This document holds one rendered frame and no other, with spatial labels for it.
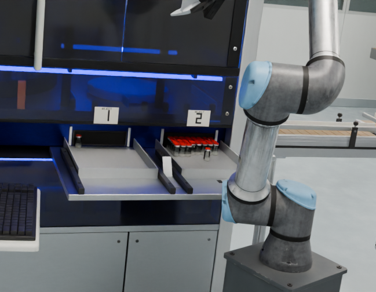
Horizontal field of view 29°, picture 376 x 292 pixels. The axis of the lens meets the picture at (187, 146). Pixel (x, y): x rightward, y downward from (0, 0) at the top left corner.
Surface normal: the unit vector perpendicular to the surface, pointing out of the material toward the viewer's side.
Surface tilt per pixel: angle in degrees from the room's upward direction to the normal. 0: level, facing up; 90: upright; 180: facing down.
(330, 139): 90
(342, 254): 0
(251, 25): 90
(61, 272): 90
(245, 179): 116
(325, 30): 41
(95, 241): 90
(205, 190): 0
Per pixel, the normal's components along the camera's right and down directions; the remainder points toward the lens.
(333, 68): 0.39, -0.48
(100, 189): 0.11, -0.95
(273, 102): -0.04, 0.62
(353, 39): 0.29, 0.30
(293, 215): 0.00, 0.28
